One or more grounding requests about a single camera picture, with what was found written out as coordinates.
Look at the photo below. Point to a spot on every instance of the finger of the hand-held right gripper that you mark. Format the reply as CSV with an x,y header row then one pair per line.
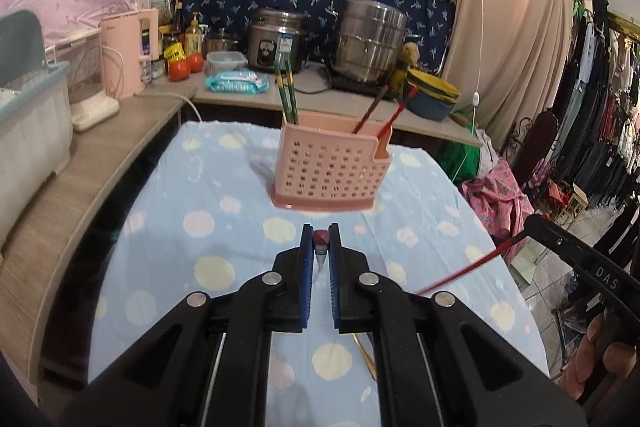
x,y
555,237

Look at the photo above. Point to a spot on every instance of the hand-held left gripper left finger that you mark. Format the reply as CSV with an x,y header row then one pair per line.
x,y
307,277

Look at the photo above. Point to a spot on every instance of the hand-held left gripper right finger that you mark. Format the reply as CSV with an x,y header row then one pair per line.
x,y
334,282

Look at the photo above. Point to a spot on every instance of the dark brown chopstick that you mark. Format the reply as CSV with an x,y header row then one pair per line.
x,y
320,239
372,109

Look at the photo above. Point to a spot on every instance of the gold metal spoon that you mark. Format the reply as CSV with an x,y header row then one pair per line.
x,y
367,359

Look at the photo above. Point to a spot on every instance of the red chopstick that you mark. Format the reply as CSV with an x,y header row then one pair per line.
x,y
465,268
397,114

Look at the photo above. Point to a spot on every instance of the pink perforated utensil holder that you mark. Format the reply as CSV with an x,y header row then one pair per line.
x,y
325,167

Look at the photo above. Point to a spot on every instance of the green chopstick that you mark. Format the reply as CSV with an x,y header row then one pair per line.
x,y
282,97
292,99

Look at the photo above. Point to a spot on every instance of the person's right hand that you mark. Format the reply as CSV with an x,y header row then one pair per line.
x,y
595,357

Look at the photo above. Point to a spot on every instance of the cream wooden stool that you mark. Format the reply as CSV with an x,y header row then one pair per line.
x,y
572,204

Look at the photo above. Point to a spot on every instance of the pink floral garment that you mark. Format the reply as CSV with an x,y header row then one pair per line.
x,y
495,202

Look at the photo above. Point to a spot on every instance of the dark wooden chair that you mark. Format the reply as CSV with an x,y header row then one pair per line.
x,y
542,137

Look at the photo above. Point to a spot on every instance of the white cloth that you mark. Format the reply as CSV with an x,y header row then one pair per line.
x,y
487,152

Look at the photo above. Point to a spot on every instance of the green bag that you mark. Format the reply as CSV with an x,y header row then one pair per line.
x,y
455,157

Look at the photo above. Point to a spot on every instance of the row of hanging clothes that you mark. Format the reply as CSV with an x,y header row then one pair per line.
x,y
600,107

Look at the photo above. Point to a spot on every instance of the blue dotted tablecloth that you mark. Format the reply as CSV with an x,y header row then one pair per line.
x,y
200,187

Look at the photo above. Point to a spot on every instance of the blue bowl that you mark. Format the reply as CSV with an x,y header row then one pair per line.
x,y
430,107

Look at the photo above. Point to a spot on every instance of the yellow bowl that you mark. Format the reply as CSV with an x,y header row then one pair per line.
x,y
435,84

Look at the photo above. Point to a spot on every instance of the black induction cooker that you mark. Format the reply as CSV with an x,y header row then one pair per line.
x,y
350,86

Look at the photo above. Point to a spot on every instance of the teal wet wipes pack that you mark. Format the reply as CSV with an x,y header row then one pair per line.
x,y
235,83

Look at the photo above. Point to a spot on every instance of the clear food container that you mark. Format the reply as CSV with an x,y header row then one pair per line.
x,y
227,62

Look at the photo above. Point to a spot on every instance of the brown plush toy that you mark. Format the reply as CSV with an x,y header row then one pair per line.
x,y
410,53

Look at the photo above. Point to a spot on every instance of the steel rice cooker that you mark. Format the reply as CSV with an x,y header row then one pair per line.
x,y
272,42

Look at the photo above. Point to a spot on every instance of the red tomato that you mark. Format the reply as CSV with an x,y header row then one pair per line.
x,y
196,62
178,69

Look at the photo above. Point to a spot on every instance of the steel steamer pot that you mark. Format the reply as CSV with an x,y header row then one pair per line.
x,y
370,37

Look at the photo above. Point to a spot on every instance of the wooden counter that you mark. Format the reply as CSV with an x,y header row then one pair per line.
x,y
75,187

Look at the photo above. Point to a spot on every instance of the small pot with glass lid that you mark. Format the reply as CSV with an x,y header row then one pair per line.
x,y
220,41

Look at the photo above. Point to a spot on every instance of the yellow label jar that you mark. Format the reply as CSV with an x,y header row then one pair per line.
x,y
173,52

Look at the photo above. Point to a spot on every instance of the yellow oil bottle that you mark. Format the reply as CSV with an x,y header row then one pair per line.
x,y
193,34

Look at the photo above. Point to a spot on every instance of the pink electric kettle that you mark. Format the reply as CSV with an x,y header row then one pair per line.
x,y
125,52

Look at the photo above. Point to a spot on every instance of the white mesh appliance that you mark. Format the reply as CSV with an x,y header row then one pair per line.
x,y
85,72

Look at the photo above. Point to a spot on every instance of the translucent plastic storage bin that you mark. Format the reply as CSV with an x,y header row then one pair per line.
x,y
30,142

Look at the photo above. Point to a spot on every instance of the green white carton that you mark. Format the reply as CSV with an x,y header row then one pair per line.
x,y
152,2

